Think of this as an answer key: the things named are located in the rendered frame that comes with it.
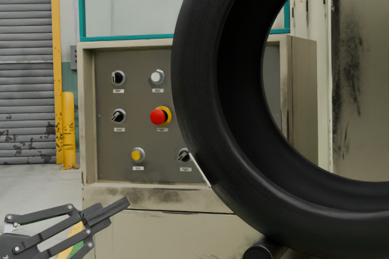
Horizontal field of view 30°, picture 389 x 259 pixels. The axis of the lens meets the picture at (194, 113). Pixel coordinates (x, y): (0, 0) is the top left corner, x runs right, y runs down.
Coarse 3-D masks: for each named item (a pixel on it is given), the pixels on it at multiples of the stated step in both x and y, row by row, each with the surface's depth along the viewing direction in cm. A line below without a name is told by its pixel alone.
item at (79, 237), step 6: (90, 228) 105; (78, 234) 104; (84, 234) 105; (90, 234) 105; (66, 240) 104; (72, 240) 104; (78, 240) 104; (54, 246) 103; (60, 246) 103; (66, 246) 103; (42, 252) 102; (48, 252) 102; (54, 252) 103; (60, 252) 105; (30, 258) 101; (36, 258) 101; (42, 258) 101; (48, 258) 104
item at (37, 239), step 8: (72, 216) 105; (80, 216) 105; (56, 224) 104; (64, 224) 104; (72, 224) 105; (40, 232) 103; (48, 232) 103; (56, 232) 104; (24, 240) 101; (32, 240) 102; (40, 240) 102; (16, 248) 101; (24, 248) 101
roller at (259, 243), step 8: (256, 240) 113; (264, 240) 111; (272, 240) 112; (248, 248) 108; (256, 248) 107; (264, 248) 107; (272, 248) 109; (280, 248) 113; (288, 248) 119; (248, 256) 107; (256, 256) 107; (264, 256) 107; (272, 256) 108; (280, 256) 113
